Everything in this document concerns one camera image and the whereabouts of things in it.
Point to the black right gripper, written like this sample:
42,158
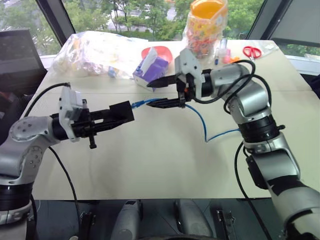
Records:
186,85

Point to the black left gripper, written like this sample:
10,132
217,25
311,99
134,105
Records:
82,125

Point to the small black box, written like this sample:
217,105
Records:
122,111

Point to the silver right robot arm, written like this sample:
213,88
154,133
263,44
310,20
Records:
252,100

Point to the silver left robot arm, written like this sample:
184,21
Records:
22,150

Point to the purple tissue box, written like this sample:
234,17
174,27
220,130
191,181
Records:
152,71

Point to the red plastic bowl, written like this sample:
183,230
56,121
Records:
163,53

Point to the blue pen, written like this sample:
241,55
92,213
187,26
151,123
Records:
216,58

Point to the clear plastic bag of items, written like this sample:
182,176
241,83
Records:
92,53

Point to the clear bottle with pink base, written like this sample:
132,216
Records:
223,50

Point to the bag of colourful items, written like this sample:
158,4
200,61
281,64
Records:
206,27

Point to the small orange item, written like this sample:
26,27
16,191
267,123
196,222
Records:
234,59

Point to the red scissors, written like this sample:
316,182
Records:
252,52

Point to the grey rounded robot leg shape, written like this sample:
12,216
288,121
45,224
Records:
127,220
192,218

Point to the black clamp under table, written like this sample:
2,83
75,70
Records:
88,225
226,222

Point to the black monitor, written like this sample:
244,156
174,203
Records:
17,57

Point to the small clear plastic wrapper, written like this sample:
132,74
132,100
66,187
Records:
268,47

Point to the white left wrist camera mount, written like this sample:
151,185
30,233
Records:
68,112

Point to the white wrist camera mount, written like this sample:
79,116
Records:
68,112
190,63

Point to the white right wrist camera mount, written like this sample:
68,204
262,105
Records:
190,63

